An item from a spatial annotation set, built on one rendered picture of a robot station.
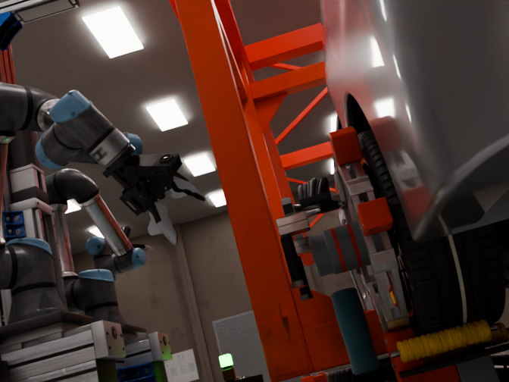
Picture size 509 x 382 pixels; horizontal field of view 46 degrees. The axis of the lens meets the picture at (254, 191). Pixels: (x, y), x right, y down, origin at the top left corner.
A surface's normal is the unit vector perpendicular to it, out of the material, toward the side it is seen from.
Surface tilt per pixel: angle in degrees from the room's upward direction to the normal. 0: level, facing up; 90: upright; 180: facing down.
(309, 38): 90
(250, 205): 90
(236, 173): 90
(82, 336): 90
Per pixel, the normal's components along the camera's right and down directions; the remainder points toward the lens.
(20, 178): -0.12, -0.29
